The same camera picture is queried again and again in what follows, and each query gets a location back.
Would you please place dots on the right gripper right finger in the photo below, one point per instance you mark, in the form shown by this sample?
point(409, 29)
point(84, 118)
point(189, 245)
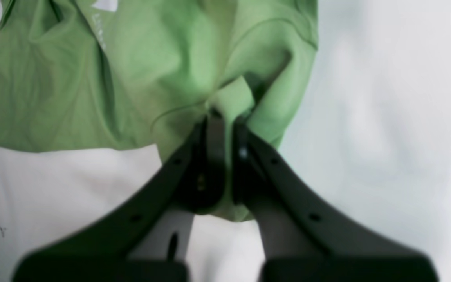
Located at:
point(304, 238)

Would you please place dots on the green t-shirt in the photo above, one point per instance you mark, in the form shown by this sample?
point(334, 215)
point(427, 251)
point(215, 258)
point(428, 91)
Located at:
point(126, 74)

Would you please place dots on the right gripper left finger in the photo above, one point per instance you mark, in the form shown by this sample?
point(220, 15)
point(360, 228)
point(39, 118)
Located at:
point(146, 238)

